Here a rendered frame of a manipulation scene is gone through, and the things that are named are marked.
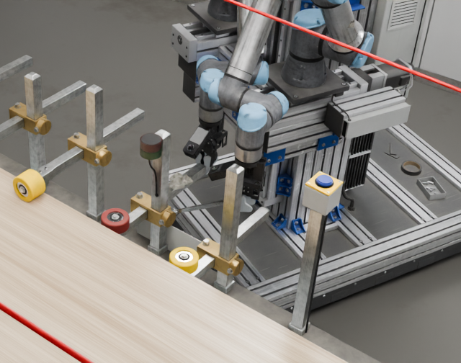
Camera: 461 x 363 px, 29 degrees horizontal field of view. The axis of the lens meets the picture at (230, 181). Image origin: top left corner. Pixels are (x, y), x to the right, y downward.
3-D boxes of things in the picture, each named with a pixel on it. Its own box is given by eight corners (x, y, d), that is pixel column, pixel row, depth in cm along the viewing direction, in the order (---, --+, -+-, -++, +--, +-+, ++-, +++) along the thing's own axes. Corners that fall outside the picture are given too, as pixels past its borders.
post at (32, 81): (40, 194, 303) (32, 69, 274) (47, 198, 301) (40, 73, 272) (32, 198, 300) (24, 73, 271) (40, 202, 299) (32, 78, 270)
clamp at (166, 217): (140, 203, 274) (141, 190, 271) (176, 222, 269) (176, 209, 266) (129, 212, 271) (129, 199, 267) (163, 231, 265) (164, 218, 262)
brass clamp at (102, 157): (80, 144, 279) (80, 130, 276) (113, 161, 273) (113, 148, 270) (66, 153, 275) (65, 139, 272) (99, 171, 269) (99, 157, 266)
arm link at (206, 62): (229, 74, 287) (233, 93, 279) (194, 74, 286) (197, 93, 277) (231, 52, 283) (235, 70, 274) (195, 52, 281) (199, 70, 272)
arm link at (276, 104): (257, 81, 252) (237, 98, 245) (292, 94, 248) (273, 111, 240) (255, 105, 257) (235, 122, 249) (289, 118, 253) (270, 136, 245)
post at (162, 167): (156, 254, 280) (160, 126, 251) (165, 259, 279) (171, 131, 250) (149, 261, 278) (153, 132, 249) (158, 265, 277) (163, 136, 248)
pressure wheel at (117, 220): (114, 232, 266) (114, 202, 259) (135, 244, 263) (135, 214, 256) (95, 246, 261) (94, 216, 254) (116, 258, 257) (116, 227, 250)
